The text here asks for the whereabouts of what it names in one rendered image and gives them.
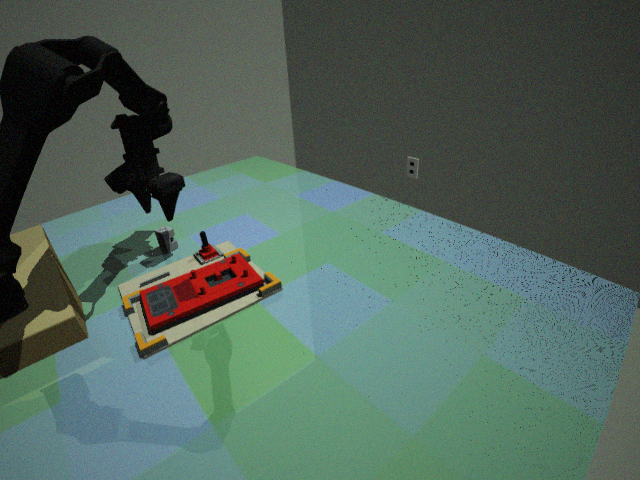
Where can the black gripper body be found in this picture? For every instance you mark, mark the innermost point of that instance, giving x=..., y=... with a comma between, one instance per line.
x=157, y=185

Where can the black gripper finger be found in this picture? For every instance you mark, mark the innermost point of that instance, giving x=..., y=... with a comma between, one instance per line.
x=168, y=203
x=141, y=192

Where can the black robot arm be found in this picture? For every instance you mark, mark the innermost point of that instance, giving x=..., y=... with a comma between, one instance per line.
x=40, y=89

